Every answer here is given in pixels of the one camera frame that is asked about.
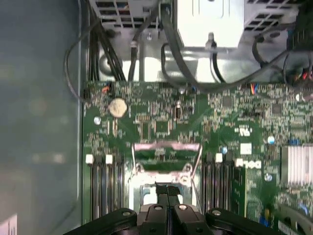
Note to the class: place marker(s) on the silver CPU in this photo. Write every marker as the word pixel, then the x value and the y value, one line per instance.
pixel 147 194

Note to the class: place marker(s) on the RAM slot with black clips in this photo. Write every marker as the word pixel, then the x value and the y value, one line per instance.
pixel 100 186
pixel 119 186
pixel 209 181

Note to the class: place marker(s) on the RAM slot with white clips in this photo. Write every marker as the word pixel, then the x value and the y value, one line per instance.
pixel 110 186
pixel 91 186
pixel 218 181

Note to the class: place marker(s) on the white label sticker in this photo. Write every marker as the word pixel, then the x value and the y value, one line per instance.
pixel 9 225

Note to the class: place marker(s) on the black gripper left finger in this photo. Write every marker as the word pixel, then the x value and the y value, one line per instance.
pixel 154 220

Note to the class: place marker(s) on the thin metal locking lever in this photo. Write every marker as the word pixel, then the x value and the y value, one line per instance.
pixel 196 193

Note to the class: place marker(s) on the green motherboard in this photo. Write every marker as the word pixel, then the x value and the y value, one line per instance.
pixel 220 122

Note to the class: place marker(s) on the round coin cell battery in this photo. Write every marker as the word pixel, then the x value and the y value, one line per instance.
pixel 118 107

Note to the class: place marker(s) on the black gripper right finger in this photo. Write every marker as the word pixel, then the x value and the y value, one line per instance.
pixel 185 220

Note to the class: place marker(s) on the CPU socket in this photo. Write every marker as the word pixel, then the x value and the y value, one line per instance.
pixel 134 195

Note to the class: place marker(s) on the silver finned heatsink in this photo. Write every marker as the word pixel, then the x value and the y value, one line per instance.
pixel 297 164

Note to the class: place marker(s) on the open black PC case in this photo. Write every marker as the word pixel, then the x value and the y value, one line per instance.
pixel 36 98

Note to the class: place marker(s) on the metal socket cover frame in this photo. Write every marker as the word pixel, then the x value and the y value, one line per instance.
pixel 144 146

